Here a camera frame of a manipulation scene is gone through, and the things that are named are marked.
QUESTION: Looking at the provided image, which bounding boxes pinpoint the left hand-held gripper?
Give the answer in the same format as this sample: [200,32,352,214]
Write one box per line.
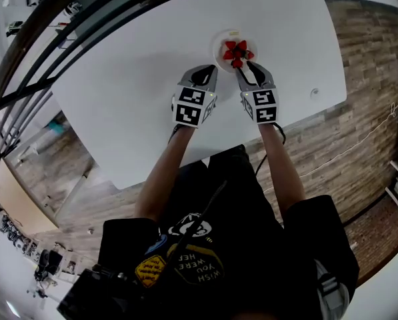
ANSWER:
[171,65,219,129]

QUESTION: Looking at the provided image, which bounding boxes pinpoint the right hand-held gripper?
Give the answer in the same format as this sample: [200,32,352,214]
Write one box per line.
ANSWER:
[235,61,280,125]

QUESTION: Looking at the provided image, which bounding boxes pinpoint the white round plate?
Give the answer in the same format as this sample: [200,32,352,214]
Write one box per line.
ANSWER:
[212,28,259,74]

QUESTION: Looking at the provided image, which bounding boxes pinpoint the person's right forearm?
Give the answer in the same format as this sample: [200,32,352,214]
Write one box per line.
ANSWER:
[258,123,307,217]

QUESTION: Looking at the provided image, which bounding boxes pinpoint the person's left forearm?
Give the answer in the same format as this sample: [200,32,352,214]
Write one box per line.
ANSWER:
[133,124,198,220]

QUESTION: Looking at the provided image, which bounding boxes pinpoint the black printed t-shirt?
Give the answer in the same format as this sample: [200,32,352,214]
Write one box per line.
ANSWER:
[97,143,361,320]

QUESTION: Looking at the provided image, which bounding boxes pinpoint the white table leg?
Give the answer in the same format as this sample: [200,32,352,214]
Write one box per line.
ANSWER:
[53,174,90,220]

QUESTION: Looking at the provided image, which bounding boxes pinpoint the black metal railing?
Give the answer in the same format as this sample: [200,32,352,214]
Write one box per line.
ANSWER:
[0,0,226,177]

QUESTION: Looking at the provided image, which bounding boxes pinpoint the black office chair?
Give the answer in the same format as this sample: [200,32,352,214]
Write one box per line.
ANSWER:
[33,247,65,283]

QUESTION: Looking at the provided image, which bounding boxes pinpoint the black box device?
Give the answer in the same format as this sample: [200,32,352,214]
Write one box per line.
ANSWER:
[56,265,141,320]

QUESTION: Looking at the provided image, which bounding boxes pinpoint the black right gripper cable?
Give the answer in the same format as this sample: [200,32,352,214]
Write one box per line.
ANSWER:
[254,121,287,177]

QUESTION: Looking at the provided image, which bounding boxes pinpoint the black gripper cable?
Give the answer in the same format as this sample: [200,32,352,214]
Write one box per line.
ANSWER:
[254,121,287,177]
[167,124,183,145]

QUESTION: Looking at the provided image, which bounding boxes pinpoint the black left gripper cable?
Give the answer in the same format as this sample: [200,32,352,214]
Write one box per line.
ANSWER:
[167,124,183,145]

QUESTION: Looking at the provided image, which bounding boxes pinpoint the white floor cable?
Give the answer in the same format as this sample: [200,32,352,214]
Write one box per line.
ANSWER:
[261,103,398,193]

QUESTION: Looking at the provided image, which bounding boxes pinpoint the black head camera cable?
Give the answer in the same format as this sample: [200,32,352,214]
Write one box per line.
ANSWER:
[164,179,228,281]

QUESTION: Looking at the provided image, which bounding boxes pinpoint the grey bag strap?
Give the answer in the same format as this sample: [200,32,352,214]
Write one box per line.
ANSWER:
[314,258,350,320]

